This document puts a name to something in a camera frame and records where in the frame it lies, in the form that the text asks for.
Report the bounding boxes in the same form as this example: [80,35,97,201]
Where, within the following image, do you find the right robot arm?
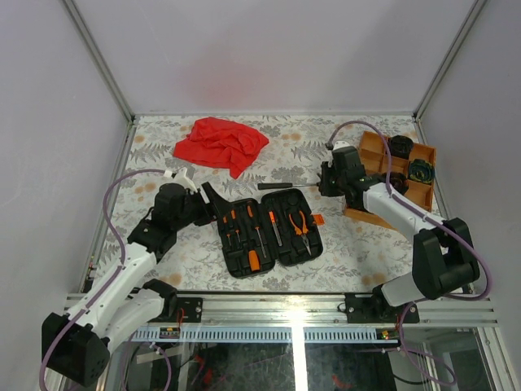
[318,143,480,322]

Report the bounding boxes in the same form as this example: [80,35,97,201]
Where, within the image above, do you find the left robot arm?
[40,182,232,387]

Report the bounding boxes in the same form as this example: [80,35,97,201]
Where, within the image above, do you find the black orange rolled cloth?
[380,171,409,196]

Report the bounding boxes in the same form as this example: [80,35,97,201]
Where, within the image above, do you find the blue green rolled cloth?
[408,159,436,185]

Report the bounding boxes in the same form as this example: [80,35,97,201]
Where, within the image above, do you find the dark rolled cloth top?
[388,135,414,160]

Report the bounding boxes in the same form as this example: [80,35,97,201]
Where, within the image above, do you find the steel claw hammer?
[257,182,319,191]

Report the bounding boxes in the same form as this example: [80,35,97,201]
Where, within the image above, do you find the orange handled tool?
[247,250,261,272]

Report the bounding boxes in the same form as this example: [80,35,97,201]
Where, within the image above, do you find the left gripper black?
[174,182,236,232]

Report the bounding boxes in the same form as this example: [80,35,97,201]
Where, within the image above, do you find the small orange black screwdriver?
[230,209,241,248]

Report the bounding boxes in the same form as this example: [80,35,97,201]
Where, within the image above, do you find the black plastic tool case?
[217,188,324,279]

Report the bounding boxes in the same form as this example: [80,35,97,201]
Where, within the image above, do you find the red crumpled cloth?
[173,117,269,179]

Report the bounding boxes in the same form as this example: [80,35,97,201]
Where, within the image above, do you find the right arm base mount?
[344,293,420,325]

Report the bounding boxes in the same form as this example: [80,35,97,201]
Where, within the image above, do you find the orange handled needle-nose pliers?
[288,210,312,255]

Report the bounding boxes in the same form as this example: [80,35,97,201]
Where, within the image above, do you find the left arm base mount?
[149,297,204,324]

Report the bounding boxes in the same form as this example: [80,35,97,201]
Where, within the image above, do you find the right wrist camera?
[332,140,351,151]

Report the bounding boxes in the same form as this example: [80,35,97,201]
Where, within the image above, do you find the wooden compartment tray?
[358,131,436,212]

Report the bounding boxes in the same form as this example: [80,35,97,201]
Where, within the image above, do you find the aluminium front rail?
[60,292,500,327]

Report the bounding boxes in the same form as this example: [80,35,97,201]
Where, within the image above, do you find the metal file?
[269,210,282,247]

